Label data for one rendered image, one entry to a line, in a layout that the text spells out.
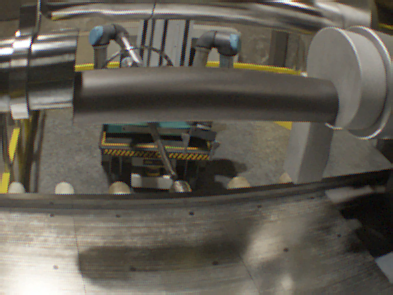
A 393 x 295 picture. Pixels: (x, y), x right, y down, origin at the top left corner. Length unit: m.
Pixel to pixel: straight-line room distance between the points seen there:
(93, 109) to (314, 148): 0.47
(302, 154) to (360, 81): 0.27
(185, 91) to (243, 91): 0.09
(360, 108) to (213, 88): 0.26
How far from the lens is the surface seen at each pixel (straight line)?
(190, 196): 1.00
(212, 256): 0.88
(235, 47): 2.30
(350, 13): 1.06
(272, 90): 0.64
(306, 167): 0.87
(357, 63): 0.68
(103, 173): 2.85
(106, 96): 0.57
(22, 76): 0.52
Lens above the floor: 1.52
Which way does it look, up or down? 28 degrees down
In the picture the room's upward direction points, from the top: 7 degrees clockwise
